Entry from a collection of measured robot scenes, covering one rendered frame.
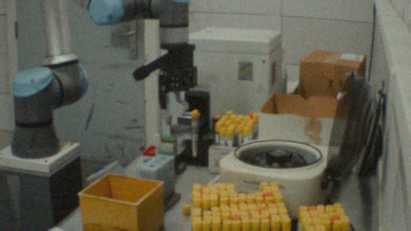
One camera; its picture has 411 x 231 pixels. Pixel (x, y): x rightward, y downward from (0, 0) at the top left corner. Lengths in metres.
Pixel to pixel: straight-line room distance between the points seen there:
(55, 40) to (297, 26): 1.72
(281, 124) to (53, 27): 0.69
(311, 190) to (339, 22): 1.97
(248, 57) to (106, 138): 1.81
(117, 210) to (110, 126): 2.37
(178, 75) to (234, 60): 0.42
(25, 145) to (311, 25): 1.92
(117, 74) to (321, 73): 1.51
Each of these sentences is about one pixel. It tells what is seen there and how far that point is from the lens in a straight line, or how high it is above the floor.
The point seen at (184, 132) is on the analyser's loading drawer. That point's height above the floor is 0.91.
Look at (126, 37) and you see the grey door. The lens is 3.36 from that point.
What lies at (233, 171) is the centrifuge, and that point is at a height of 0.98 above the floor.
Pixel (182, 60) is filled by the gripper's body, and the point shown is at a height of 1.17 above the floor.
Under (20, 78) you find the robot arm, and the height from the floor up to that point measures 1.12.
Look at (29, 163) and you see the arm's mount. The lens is 1.63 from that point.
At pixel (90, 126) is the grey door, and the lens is 3.57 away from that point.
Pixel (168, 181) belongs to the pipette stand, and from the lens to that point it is 1.38.
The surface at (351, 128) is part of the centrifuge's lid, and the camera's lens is 1.19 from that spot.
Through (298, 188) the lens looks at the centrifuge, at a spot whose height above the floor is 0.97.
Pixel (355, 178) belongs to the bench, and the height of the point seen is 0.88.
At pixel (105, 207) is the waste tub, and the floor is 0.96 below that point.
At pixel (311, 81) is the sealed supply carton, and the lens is 2.23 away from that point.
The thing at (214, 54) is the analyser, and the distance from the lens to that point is 1.89.
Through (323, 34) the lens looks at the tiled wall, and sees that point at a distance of 3.15.
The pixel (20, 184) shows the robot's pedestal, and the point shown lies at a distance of 1.66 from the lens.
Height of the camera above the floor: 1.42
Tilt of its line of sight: 15 degrees down
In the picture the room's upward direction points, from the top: straight up
